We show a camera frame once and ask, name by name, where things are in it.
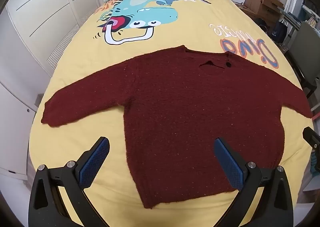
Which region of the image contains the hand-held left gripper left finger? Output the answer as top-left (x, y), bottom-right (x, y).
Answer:
top-left (28, 137), bottom-right (110, 227)

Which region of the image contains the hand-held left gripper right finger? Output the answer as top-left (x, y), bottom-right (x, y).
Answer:
top-left (214, 138), bottom-right (293, 227)

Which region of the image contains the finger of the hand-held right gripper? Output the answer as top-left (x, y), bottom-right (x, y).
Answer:
top-left (302, 127), bottom-right (320, 149)

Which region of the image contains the dark red knit sweater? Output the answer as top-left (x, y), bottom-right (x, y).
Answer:
top-left (41, 45), bottom-right (314, 209)

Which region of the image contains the grey chair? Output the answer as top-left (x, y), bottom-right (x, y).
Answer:
top-left (287, 20), bottom-right (320, 97)

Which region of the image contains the black bag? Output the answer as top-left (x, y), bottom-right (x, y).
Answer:
top-left (272, 20), bottom-right (288, 43)

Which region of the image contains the wooden drawer cabinet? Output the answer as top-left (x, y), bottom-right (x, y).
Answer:
top-left (259, 0), bottom-right (285, 25)

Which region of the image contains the yellow dinosaur print bed sheet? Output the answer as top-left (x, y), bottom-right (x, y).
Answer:
top-left (26, 0), bottom-right (315, 227)

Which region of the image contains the white wardrobe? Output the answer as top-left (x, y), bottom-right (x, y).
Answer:
top-left (0, 0), bottom-right (110, 185)

